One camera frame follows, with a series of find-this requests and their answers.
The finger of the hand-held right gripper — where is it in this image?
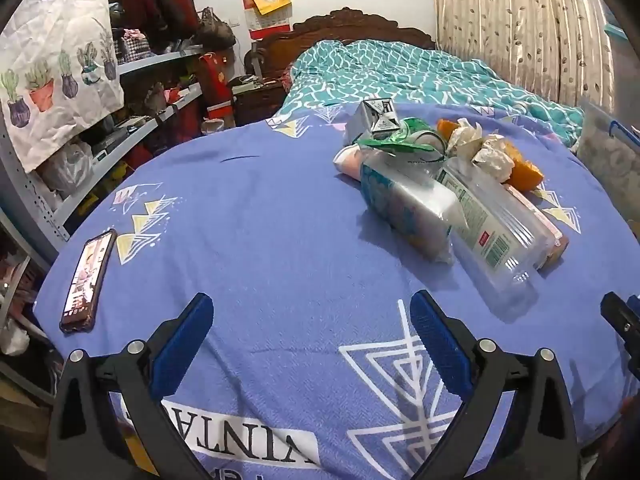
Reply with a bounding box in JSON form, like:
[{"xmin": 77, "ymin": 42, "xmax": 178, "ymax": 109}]
[{"xmin": 600, "ymin": 291, "xmax": 640, "ymax": 367}]

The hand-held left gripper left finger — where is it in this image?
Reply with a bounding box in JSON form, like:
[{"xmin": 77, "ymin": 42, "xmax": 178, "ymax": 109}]
[{"xmin": 47, "ymin": 292, "xmax": 216, "ymax": 480}]

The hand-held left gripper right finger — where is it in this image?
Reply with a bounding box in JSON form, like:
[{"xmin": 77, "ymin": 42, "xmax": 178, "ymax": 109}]
[{"xmin": 409, "ymin": 290, "xmax": 583, "ymax": 480}]

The clear plastic bottle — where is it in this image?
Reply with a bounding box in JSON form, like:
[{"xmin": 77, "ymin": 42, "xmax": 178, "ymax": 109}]
[{"xmin": 435, "ymin": 157, "xmax": 558, "ymax": 318}]

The large orange peel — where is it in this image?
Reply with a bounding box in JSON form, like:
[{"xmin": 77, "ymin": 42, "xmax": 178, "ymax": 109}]
[{"xmin": 500, "ymin": 140, "xmax": 545, "ymax": 191}]

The white tissue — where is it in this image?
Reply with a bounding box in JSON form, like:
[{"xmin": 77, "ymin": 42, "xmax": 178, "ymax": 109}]
[
  {"xmin": 447, "ymin": 117, "xmax": 483, "ymax": 153},
  {"xmin": 472, "ymin": 135, "xmax": 516, "ymax": 181}
]

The pink paper cup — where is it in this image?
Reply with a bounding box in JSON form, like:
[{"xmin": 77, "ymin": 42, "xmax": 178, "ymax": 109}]
[{"xmin": 333, "ymin": 144, "xmax": 376, "ymax": 181}]

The crushed green can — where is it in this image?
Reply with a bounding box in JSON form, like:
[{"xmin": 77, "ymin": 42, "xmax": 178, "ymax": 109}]
[{"xmin": 357, "ymin": 117, "xmax": 448, "ymax": 165}]

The black white small carton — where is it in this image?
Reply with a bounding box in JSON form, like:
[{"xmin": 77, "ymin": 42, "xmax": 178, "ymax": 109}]
[{"xmin": 345, "ymin": 99, "xmax": 401, "ymax": 146}]

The black smartphone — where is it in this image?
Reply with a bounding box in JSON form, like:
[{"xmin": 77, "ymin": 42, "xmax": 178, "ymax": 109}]
[{"xmin": 60, "ymin": 229, "xmax": 118, "ymax": 334}]

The blue printed blanket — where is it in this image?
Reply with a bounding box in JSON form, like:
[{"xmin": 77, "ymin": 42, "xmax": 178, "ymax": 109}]
[{"xmin": 32, "ymin": 100, "xmax": 633, "ymax": 480}]

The dark wooden nightstand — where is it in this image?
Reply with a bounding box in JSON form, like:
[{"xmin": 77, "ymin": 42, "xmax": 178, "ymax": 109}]
[{"xmin": 232, "ymin": 75, "xmax": 287, "ymax": 127}]

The teal patterned quilt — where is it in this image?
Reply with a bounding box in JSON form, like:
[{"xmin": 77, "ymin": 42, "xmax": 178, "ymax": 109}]
[{"xmin": 280, "ymin": 39, "xmax": 586, "ymax": 147}]

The grey metal shelf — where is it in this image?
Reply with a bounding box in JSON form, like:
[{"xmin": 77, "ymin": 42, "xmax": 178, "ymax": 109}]
[{"xmin": 0, "ymin": 45, "xmax": 206, "ymax": 271}]

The white cactus print cloth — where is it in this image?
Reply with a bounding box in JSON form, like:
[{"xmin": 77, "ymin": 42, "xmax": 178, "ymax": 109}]
[{"xmin": 0, "ymin": 0, "xmax": 126, "ymax": 173}]

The brown handbag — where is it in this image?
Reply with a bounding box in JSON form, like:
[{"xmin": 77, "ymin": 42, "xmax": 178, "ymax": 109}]
[{"xmin": 195, "ymin": 7, "xmax": 237, "ymax": 48}]

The beige leaf print curtain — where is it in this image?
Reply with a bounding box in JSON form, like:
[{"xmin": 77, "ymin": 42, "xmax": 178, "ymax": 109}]
[{"xmin": 430, "ymin": 0, "xmax": 618, "ymax": 111}]

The dark red clothes pile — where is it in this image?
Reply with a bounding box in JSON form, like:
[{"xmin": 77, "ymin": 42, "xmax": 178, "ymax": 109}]
[{"xmin": 117, "ymin": 0, "xmax": 201, "ymax": 53}]

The carved wooden headboard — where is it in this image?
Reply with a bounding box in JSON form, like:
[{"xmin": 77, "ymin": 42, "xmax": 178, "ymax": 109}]
[{"xmin": 245, "ymin": 7, "xmax": 437, "ymax": 111}]

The clear storage box blue handle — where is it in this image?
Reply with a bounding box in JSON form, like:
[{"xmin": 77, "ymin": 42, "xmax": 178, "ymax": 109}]
[{"xmin": 575, "ymin": 97, "xmax": 640, "ymax": 241}]

